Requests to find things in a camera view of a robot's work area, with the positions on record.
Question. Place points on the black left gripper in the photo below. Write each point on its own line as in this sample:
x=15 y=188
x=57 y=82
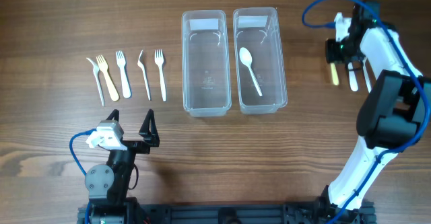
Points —
x=149 y=137

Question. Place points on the clear container right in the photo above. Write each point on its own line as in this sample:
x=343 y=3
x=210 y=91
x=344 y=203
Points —
x=257 y=29

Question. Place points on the white fork far left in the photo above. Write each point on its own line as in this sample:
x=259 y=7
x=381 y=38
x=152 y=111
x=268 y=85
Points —
x=95 y=73

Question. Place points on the cream yellow plastic fork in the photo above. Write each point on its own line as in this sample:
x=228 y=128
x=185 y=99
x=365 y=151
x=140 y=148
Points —
x=103 y=65

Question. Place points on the white fork sideways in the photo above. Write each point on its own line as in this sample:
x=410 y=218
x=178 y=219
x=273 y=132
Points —
x=142 y=67

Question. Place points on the white wide-handled plastic spoon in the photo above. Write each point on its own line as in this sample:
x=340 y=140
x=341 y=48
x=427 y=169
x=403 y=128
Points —
x=352 y=77

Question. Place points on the clear container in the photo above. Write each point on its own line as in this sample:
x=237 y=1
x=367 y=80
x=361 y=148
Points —
x=205 y=63
x=257 y=29

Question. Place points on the white plastic fork rightmost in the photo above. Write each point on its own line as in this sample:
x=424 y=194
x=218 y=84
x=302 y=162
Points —
x=159 y=60

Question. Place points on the white wide-handled plastic fork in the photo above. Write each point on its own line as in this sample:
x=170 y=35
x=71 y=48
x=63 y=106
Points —
x=121 y=63

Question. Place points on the clear container left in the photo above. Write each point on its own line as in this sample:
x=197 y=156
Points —
x=205 y=63

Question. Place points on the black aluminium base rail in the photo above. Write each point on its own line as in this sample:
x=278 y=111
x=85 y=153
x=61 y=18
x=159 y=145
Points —
x=289 y=213

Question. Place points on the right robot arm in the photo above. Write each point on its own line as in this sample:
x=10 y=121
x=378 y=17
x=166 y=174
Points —
x=393 y=117

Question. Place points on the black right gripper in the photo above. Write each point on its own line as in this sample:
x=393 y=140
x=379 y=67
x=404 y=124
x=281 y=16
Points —
x=330 y=55

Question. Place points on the cream yellow plastic spoon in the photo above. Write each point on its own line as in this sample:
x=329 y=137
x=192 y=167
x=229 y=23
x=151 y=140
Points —
x=334 y=74

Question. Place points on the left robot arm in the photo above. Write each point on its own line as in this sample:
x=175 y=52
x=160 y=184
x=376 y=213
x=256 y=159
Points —
x=108 y=183

